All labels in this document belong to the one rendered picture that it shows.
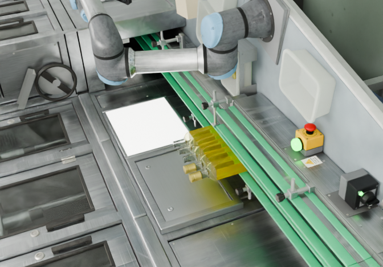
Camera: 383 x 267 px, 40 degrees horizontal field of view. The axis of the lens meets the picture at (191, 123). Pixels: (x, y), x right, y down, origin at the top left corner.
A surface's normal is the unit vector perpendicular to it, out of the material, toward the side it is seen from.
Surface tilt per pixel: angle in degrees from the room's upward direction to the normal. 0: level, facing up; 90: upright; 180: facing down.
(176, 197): 90
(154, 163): 90
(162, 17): 90
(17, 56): 90
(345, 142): 0
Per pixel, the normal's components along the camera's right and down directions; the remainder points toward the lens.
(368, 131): -0.93, 0.25
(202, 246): -0.04, -0.83
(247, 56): 0.37, 0.50
